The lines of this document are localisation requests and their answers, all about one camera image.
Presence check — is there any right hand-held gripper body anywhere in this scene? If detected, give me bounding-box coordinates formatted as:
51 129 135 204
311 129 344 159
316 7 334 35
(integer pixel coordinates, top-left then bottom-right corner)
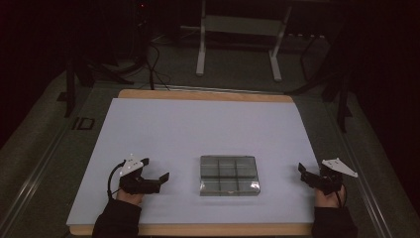
313 157 360 196

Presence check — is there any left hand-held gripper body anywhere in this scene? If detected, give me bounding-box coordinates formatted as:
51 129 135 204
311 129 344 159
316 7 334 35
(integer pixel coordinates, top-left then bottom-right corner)
118 154 162 196

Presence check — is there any person's left hand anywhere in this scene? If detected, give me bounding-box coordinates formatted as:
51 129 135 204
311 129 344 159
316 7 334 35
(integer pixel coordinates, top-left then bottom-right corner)
115 189 146 207

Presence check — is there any person's right hand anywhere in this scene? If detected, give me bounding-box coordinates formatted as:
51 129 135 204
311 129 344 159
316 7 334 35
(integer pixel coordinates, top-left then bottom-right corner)
313 185 348 209

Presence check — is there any white table mat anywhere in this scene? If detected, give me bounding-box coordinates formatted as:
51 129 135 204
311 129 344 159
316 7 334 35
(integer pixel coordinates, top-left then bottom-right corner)
65 96 320 228

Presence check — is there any clear plastic compartment box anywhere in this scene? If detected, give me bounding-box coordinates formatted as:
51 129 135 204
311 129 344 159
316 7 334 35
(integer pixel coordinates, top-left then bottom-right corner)
199 155 262 197

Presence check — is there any black metal stand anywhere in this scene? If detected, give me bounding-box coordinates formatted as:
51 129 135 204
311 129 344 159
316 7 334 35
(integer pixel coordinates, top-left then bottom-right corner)
56 39 136 119
285 19 354 134

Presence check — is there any wooden table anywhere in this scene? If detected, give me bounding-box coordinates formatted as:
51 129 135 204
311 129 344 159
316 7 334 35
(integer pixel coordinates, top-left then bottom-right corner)
67 88 315 237

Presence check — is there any white metal stand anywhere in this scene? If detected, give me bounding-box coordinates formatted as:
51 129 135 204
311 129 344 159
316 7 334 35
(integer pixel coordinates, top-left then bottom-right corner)
195 0 294 83

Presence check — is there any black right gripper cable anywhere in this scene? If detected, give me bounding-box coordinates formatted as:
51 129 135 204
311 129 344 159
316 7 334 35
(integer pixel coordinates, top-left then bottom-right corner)
334 189 349 209

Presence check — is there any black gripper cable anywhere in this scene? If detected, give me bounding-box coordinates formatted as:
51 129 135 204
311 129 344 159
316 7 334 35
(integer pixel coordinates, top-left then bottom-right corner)
334 189 349 209
106 160 128 200

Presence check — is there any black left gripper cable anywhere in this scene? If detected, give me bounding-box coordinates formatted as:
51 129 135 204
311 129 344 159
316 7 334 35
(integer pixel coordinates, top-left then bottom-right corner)
106 160 128 200

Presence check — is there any metal floor rail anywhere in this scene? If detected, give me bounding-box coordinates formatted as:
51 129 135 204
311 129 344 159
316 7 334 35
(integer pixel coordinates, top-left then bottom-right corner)
336 132 395 238
0 125 72 232

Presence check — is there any black rectangular floor bracket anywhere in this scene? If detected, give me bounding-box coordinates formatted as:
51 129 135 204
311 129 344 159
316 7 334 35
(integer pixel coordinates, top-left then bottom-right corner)
71 116 96 131

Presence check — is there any black floor cable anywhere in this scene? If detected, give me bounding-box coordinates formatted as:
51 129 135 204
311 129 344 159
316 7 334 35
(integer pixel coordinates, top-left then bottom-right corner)
142 33 173 92

